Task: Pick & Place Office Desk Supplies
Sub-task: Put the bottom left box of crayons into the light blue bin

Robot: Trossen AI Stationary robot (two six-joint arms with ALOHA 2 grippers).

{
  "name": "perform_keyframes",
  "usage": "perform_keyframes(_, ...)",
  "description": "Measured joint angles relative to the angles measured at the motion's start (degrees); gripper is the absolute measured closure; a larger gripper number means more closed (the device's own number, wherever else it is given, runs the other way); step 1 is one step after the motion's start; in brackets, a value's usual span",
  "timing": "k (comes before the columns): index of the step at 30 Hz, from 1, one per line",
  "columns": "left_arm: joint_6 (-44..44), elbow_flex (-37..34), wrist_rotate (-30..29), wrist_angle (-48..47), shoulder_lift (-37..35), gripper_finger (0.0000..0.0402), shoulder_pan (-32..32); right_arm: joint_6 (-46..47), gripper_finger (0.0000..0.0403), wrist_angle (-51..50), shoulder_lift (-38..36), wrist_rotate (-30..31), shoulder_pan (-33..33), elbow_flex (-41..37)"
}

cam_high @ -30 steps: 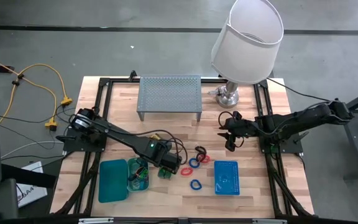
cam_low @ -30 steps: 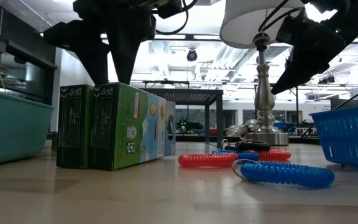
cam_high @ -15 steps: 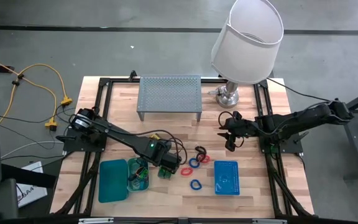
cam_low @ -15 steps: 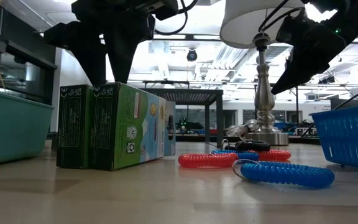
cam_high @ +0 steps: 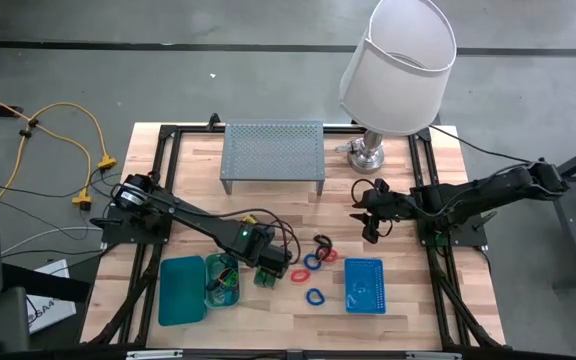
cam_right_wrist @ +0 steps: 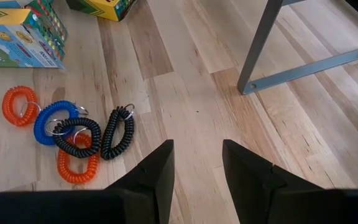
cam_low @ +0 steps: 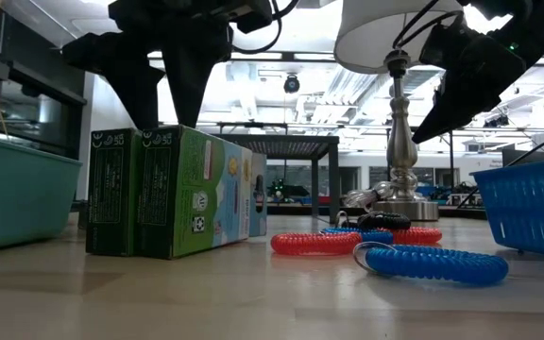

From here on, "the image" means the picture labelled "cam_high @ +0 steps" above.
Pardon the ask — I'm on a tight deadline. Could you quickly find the dark teal container lid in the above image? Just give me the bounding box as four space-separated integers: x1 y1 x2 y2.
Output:
157 255 208 328

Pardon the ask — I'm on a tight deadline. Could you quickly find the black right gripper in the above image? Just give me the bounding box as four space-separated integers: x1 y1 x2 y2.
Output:
349 178 417 245

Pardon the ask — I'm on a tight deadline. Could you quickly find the blue perforated plastic basket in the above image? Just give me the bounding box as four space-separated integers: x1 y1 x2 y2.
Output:
343 257 387 316

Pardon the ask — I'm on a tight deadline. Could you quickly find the wide blue rubber band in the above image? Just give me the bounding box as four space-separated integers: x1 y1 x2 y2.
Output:
210 289 240 307

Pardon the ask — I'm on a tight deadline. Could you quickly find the grey perforated metal shelf riser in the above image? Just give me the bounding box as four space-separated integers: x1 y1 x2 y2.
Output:
219 120 326 197

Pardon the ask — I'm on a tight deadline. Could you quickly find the black cart bar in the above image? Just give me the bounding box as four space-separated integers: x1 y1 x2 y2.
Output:
0 262 93 304

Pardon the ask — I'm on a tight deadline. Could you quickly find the black coil wrist keychain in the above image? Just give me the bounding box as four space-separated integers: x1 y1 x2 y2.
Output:
312 233 334 262

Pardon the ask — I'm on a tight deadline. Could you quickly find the yellow extension cord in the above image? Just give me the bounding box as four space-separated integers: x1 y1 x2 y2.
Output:
0 83 118 211

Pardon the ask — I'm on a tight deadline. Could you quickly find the black aluminium table frame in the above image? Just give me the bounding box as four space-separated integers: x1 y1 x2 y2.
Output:
83 112 507 360

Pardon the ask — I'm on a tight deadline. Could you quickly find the light teal plastic container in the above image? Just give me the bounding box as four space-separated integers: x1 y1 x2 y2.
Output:
203 251 242 310

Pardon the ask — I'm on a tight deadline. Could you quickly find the dark grey box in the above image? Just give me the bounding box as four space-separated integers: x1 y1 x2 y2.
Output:
0 287 32 354

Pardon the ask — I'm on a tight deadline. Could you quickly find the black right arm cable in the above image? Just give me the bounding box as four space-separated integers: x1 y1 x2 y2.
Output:
427 123 537 165

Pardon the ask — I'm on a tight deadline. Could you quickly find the white printed paper sheet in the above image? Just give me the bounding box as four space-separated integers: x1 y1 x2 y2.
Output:
26 259 78 335

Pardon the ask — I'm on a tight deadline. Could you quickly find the white shade silver table lamp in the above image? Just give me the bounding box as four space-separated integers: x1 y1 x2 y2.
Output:
336 0 458 175

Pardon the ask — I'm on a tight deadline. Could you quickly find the green rubber band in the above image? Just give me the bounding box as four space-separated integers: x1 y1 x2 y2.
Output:
219 267 241 287

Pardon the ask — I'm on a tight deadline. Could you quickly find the grey floor cable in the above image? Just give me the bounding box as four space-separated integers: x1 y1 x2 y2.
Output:
0 225 105 256

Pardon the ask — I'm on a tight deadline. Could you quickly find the black floor cable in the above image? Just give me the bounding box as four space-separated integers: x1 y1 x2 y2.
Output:
0 167 122 200

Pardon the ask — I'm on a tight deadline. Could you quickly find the blue coil wrist keychain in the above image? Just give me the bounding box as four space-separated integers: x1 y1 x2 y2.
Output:
302 252 323 272
304 287 327 308

